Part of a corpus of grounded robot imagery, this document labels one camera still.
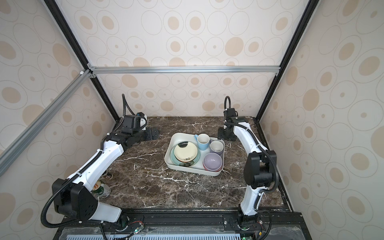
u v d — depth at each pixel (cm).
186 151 95
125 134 60
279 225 74
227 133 77
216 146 99
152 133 74
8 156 51
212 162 92
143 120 66
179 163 93
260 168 49
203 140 98
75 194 40
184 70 92
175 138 102
